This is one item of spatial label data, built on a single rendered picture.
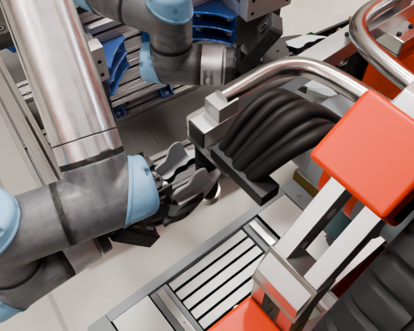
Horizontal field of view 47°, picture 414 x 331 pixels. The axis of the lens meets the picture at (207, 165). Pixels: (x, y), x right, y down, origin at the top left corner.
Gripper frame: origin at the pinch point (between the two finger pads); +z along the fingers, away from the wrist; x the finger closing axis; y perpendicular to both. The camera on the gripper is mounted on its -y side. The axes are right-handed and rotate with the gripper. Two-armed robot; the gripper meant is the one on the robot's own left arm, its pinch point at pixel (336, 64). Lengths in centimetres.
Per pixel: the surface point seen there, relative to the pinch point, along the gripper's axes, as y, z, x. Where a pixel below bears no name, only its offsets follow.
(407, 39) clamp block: -12.2, 6.9, 7.5
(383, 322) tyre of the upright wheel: -23, -7, 54
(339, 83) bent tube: -17.8, -6.3, 23.2
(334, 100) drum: -8.4, -4.1, 17.2
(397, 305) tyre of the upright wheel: -24, -6, 53
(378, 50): -18.4, -0.9, 17.5
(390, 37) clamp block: -11.7, 4.6, 6.6
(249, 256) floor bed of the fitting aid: 77, -9, 3
